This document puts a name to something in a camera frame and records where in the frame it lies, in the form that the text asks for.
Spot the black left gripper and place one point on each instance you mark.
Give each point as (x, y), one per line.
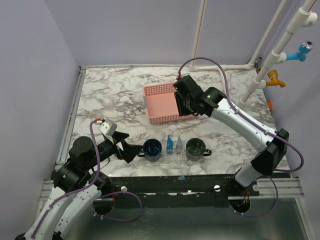
(130, 151)

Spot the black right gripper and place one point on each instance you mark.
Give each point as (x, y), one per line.
(182, 110)

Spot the dark blue mug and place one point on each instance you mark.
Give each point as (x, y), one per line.
(151, 150)

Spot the pink plastic basket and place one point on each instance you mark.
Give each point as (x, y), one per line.
(160, 104)

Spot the blue toothpaste tube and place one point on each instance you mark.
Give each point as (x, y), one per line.
(169, 145)

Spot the dark green mug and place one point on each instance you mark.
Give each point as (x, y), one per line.
(196, 149)

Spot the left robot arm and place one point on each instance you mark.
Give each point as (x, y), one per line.
(74, 190)

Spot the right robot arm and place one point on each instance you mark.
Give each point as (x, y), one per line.
(269, 143)

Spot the yellow faucet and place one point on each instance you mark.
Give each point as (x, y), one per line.
(275, 79)

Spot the blue faucet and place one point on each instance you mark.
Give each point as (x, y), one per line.
(304, 48)

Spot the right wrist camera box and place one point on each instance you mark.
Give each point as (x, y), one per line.
(184, 75)

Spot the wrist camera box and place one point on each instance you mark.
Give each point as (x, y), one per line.
(107, 128)
(184, 75)

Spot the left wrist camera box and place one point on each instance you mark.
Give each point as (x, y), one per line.
(107, 128)

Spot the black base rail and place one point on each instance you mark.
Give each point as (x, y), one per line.
(184, 191)

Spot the white pvc pipe frame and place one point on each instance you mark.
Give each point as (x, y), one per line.
(304, 17)

